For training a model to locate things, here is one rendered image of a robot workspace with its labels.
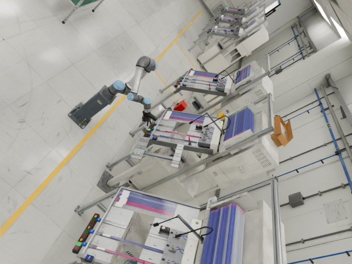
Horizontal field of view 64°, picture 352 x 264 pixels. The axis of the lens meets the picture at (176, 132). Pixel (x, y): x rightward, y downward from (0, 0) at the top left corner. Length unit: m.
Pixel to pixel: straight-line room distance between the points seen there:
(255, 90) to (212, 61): 3.49
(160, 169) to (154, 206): 0.99
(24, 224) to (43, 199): 0.28
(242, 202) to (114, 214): 1.01
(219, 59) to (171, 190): 4.70
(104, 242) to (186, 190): 1.49
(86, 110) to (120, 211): 1.45
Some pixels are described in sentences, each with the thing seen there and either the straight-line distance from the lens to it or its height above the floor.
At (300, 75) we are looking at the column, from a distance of 6.03.
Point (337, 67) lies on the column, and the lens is 6.09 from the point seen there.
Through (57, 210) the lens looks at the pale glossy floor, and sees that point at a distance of 3.04.
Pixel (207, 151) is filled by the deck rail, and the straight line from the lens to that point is 3.02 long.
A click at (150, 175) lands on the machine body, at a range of 3.45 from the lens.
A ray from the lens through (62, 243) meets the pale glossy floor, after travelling 2.99.
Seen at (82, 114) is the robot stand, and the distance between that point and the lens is 3.50.
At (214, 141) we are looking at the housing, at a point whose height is 1.29.
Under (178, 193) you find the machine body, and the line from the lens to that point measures 3.52.
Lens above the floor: 2.56
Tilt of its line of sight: 31 degrees down
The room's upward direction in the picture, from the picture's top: 60 degrees clockwise
